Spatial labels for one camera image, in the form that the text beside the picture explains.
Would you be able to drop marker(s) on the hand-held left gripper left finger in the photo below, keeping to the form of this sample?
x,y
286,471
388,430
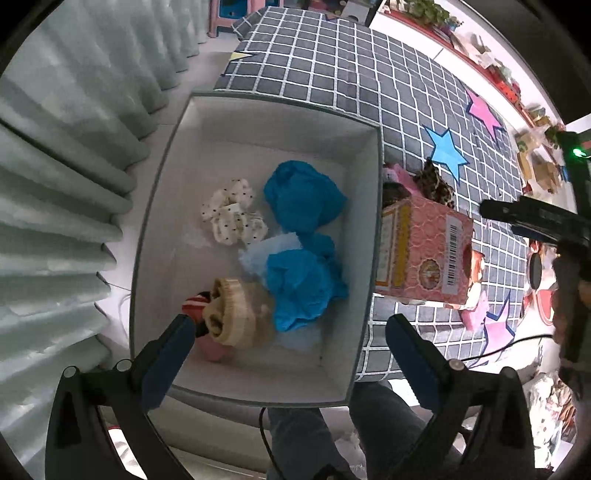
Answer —
x,y
168,364

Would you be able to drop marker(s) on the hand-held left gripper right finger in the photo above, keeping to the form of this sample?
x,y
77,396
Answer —
x,y
415,364

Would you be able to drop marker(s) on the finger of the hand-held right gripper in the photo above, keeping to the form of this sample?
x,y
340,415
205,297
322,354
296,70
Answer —
x,y
521,214

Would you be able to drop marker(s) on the red striped knit sock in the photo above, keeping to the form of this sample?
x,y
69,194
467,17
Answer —
x,y
196,309

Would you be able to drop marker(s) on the beige knit hat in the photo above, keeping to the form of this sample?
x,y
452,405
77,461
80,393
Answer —
x,y
240,314

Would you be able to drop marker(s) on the leopard print scrunchie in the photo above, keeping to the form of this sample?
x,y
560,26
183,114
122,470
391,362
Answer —
x,y
434,184

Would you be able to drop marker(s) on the light blue fluffy cloth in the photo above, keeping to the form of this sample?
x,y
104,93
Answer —
x,y
258,258

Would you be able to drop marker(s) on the white polka dot scrunchie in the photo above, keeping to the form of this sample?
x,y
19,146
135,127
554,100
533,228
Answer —
x,y
231,214

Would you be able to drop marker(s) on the grey storage box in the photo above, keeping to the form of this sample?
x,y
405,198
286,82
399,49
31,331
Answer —
x,y
207,138

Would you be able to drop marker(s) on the person's right hand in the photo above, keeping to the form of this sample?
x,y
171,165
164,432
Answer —
x,y
563,304

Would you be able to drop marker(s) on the wooden toy blocks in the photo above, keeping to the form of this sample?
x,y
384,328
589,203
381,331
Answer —
x,y
540,164

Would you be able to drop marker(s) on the black round disc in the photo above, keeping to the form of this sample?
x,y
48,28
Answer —
x,y
536,270

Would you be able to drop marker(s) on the person's right leg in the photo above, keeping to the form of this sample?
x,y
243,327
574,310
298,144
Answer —
x,y
397,438

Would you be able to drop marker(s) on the person's leg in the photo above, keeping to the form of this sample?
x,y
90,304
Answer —
x,y
309,443
397,438

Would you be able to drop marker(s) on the pink carton box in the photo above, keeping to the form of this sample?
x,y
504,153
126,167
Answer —
x,y
425,249

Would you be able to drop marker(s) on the person's left leg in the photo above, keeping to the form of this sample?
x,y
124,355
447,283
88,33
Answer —
x,y
309,443

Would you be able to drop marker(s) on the floral cloth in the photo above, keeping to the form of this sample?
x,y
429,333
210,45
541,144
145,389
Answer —
x,y
551,406

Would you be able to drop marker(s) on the grey checkered star blanket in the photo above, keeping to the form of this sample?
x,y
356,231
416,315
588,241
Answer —
x,y
369,92

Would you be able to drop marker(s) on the pale green curtain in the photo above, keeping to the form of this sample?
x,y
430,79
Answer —
x,y
60,184

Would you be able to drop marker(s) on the green potted plant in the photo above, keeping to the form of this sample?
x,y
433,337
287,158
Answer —
x,y
429,11

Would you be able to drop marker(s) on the pink plastic stool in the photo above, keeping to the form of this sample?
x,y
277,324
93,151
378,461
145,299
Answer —
x,y
226,16

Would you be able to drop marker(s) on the red wall shelf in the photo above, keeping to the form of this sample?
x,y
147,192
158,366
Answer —
x,y
485,60

